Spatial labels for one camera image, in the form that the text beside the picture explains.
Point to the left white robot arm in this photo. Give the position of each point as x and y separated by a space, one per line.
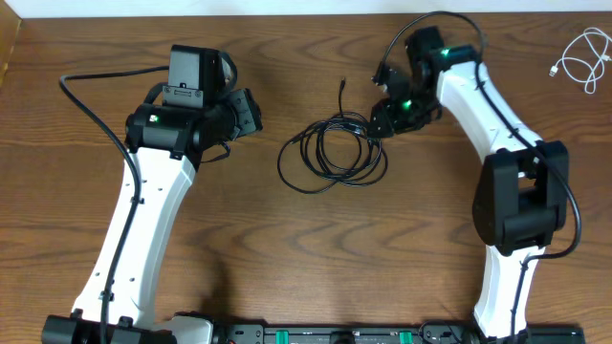
198 107

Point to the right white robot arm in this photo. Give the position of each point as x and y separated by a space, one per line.
522 196

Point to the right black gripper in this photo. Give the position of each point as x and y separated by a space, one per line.
385 110

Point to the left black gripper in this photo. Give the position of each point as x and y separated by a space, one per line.
252 120

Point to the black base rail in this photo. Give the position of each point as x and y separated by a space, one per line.
431 332

